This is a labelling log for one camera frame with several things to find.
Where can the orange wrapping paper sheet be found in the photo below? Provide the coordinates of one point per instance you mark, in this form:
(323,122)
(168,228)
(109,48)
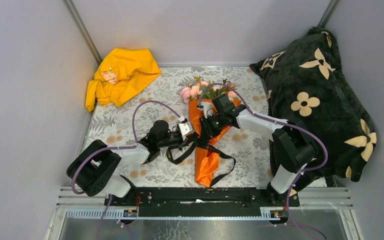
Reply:
(206,161)

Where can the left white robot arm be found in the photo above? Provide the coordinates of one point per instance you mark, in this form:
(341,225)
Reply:
(93,171)

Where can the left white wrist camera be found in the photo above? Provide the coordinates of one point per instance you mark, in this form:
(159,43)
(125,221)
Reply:
(185,127)

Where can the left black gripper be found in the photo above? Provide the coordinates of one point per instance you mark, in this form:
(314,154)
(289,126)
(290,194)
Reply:
(187,140)

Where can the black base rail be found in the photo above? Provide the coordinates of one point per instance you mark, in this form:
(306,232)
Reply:
(190,202)

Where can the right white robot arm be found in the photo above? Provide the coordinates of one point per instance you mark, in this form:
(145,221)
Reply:
(292,146)

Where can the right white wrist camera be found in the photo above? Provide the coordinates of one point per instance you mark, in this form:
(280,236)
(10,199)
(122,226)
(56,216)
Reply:
(206,107)

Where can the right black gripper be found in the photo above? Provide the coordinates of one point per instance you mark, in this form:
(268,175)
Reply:
(209,131)

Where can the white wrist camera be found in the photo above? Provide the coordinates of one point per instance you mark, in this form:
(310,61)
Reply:
(185,127)
(206,107)

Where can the pink fake flower stem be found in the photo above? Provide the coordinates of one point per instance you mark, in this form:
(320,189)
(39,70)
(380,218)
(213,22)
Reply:
(190,93)

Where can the yellow cloth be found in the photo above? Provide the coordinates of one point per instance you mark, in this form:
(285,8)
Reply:
(122,75)

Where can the floral patterned tablecloth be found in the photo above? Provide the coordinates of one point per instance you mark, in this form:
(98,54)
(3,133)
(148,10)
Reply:
(121,127)

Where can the pink fake flower bunch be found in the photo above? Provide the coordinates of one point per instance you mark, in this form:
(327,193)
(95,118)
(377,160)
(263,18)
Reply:
(215,90)

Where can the black floral plush blanket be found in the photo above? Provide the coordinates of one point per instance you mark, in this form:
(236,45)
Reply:
(305,81)

